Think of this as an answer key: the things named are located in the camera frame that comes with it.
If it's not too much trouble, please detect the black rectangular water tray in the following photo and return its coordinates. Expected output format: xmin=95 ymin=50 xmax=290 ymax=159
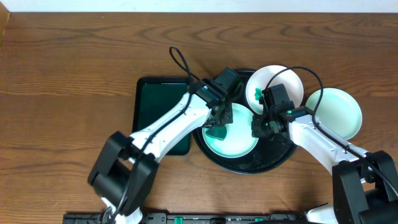
xmin=131 ymin=77 xmax=192 ymax=156

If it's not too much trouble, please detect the black round serving tray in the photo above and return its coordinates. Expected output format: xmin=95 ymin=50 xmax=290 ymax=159
xmin=192 ymin=68 xmax=299 ymax=175

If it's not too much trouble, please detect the white plate at back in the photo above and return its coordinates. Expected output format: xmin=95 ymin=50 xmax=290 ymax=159
xmin=246 ymin=65 xmax=304 ymax=114

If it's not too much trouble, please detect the green scouring sponge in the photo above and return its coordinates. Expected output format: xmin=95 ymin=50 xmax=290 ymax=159
xmin=205 ymin=126 xmax=227 ymax=141

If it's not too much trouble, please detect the white plate front green stain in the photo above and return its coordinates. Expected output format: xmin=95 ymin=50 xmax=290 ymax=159
xmin=201 ymin=103 xmax=259 ymax=159

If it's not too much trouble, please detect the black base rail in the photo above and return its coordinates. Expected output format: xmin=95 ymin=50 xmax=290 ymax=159
xmin=62 ymin=211 xmax=312 ymax=224

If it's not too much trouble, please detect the white plate with green stain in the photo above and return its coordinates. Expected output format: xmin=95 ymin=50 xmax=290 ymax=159
xmin=316 ymin=88 xmax=363 ymax=140

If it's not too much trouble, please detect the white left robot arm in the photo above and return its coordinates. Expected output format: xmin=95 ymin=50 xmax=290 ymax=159
xmin=88 ymin=78 xmax=240 ymax=223

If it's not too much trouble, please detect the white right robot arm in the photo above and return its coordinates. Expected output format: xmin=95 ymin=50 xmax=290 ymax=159
xmin=252 ymin=106 xmax=397 ymax=224

